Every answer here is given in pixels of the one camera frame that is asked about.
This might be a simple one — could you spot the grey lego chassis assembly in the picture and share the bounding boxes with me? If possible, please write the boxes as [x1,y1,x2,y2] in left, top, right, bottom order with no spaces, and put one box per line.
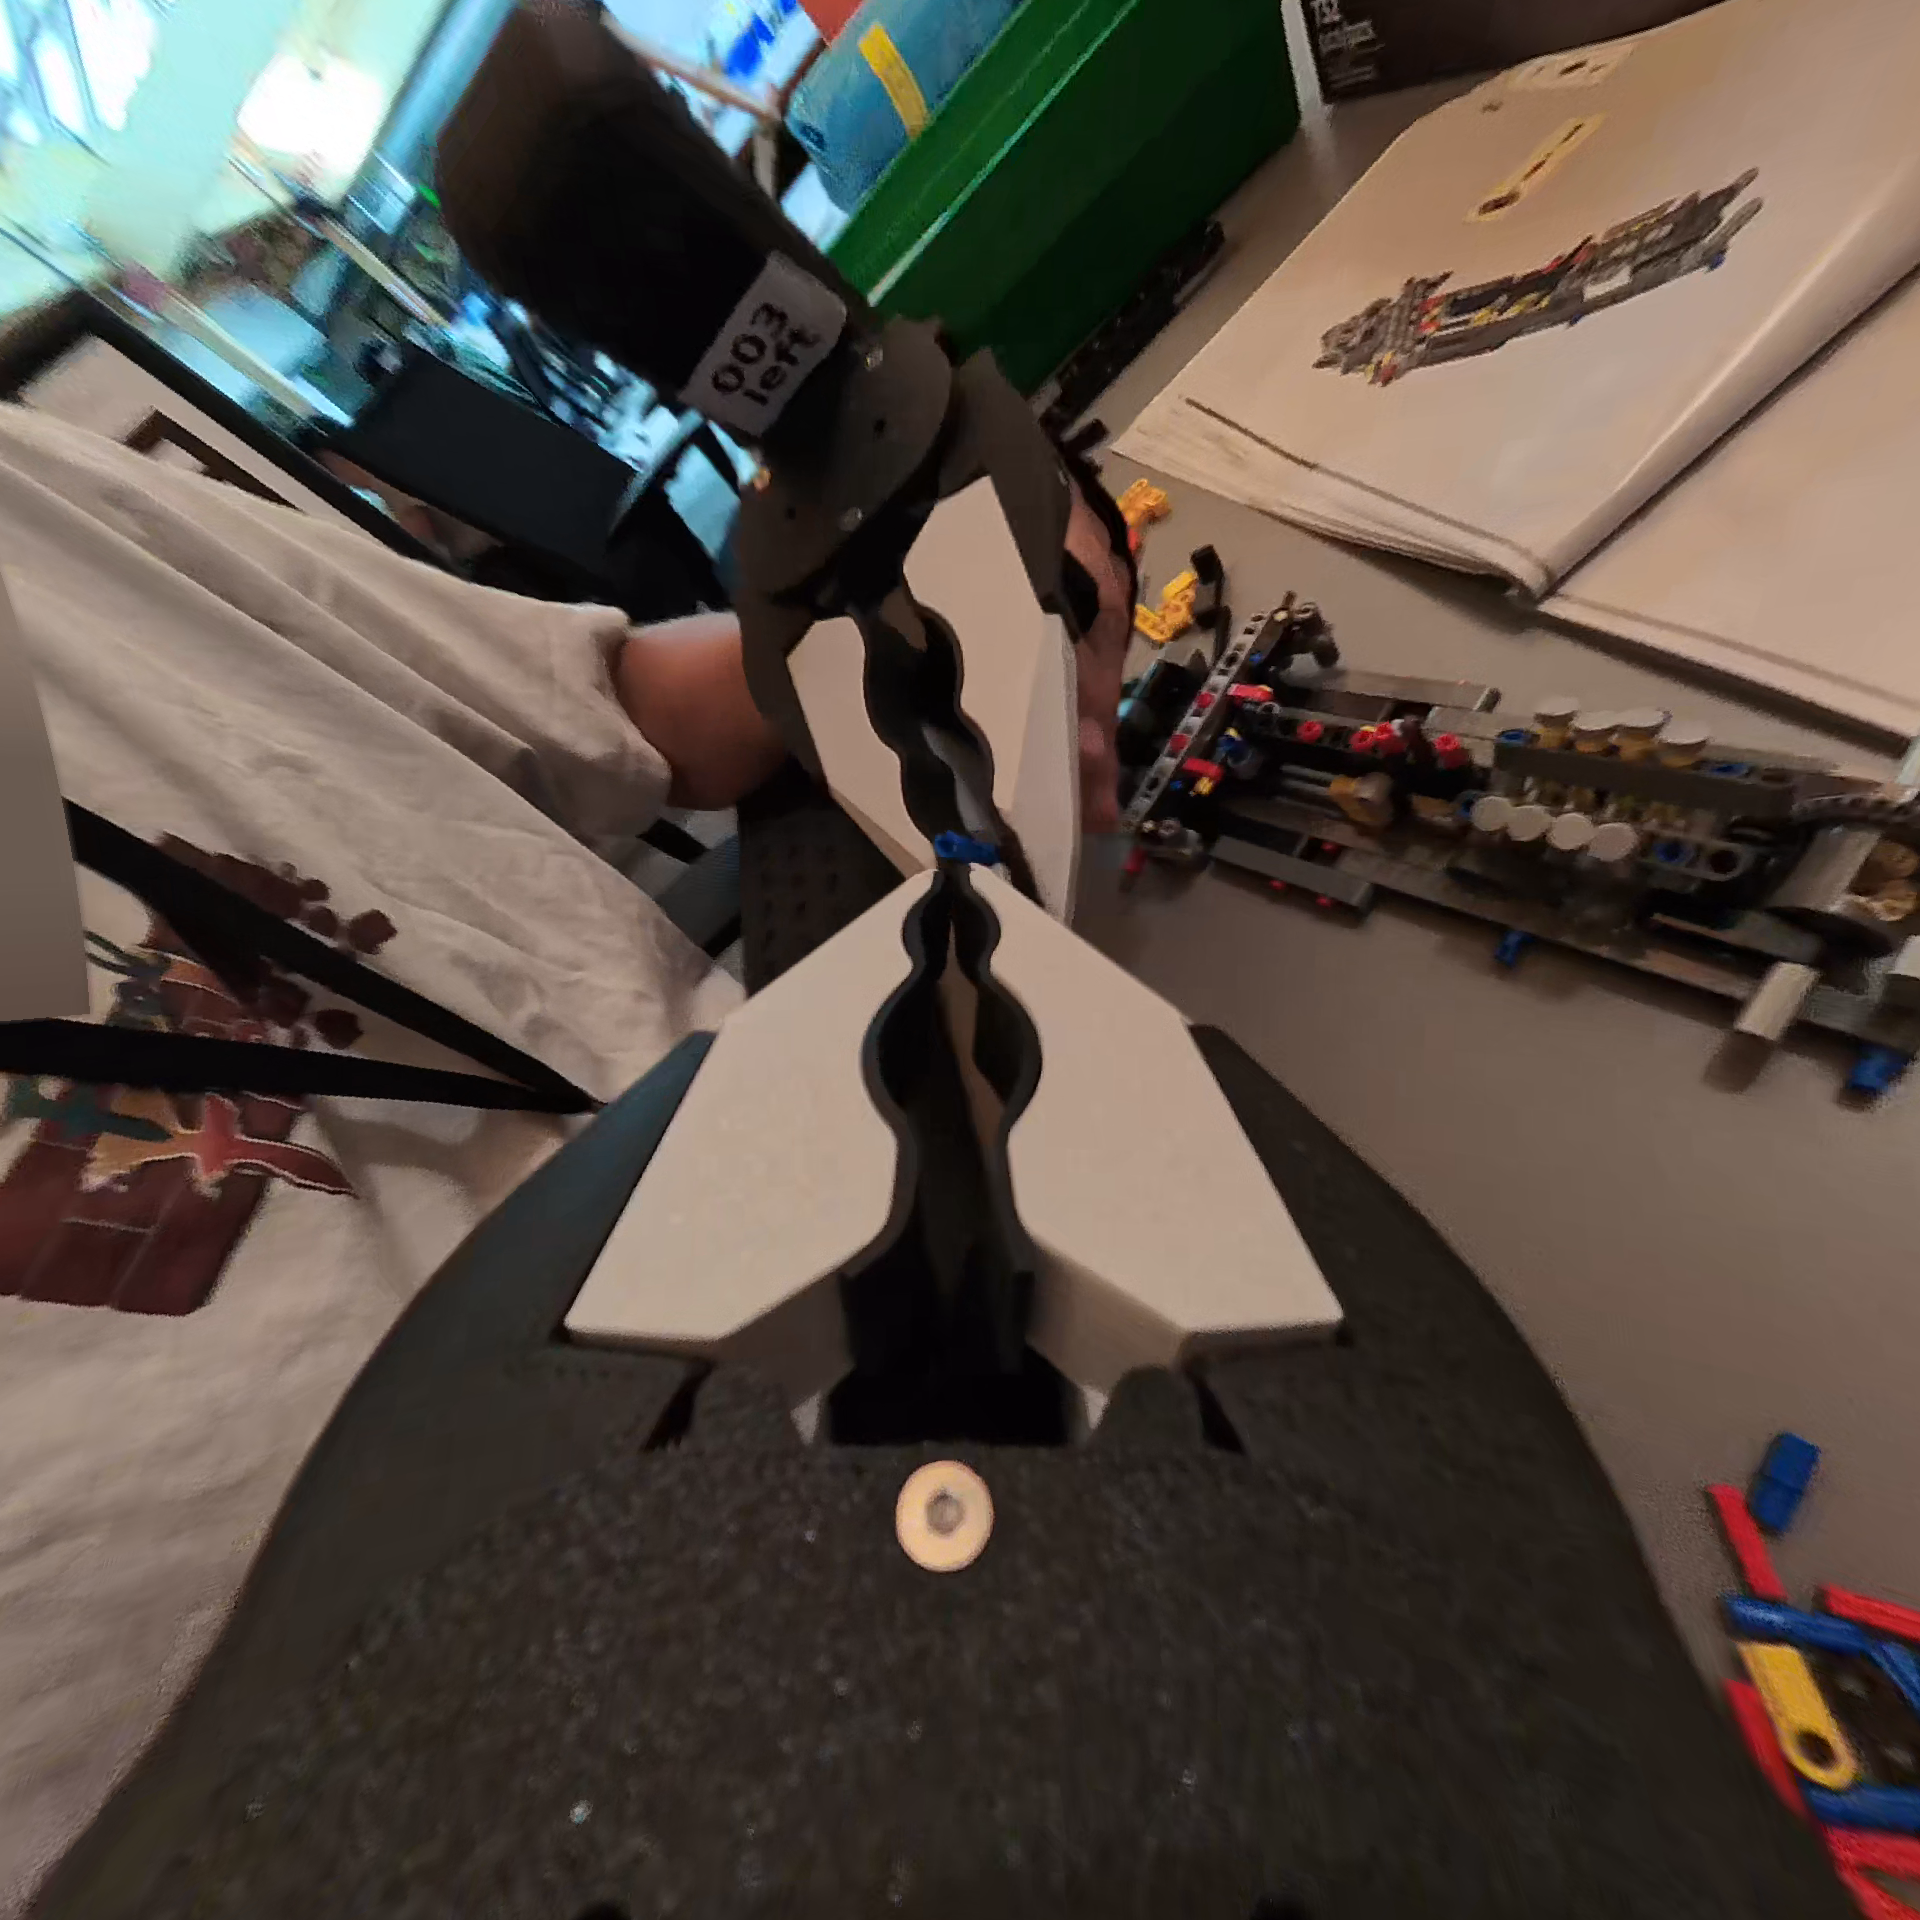
[1117,593,1920,1098]

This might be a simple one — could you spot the green plastic bin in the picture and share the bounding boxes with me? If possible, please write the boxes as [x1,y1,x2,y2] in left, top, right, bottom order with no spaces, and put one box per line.
[823,0,1304,394]

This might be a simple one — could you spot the dark lego set box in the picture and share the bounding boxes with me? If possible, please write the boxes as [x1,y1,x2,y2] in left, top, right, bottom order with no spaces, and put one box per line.
[1295,0,1770,107]

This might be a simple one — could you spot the cluster of black lego pieces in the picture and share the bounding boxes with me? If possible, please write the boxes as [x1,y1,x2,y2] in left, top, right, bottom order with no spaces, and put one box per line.
[1036,223,1224,436]

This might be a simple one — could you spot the lego instruction booklet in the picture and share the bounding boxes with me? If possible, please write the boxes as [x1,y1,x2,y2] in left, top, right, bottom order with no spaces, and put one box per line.
[1117,0,1920,735]

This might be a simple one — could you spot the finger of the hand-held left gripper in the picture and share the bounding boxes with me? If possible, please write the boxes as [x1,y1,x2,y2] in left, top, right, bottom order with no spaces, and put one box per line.
[786,614,965,877]
[903,477,1081,922]

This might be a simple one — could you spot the black lego beam blue pins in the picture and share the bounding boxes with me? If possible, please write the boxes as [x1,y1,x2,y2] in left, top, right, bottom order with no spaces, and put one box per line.
[930,796,1045,903]

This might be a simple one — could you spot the black badge reel lanyard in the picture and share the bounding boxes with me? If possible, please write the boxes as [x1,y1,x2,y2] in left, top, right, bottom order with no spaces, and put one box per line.
[0,802,600,1119]

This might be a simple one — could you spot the pile of lego pins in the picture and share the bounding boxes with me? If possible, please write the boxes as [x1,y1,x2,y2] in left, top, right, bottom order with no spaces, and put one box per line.
[1706,1431,1920,1920]

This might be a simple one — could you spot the pile of yellow lego pieces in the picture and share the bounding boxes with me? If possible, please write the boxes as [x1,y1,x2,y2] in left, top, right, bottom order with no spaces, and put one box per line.
[1117,481,1224,647]

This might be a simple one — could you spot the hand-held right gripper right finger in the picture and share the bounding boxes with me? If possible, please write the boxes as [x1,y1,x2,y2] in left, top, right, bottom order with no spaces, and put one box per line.
[958,870,1345,1391]

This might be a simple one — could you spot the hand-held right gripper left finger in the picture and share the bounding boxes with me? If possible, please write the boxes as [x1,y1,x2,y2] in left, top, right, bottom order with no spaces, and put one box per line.
[564,873,950,1409]

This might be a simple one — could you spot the blue plastic roll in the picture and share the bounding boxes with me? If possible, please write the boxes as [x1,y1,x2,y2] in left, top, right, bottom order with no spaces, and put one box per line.
[786,0,1038,213]

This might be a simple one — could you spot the person's left hand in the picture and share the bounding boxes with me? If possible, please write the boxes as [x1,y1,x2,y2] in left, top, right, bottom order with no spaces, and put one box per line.
[1073,556,1135,836]

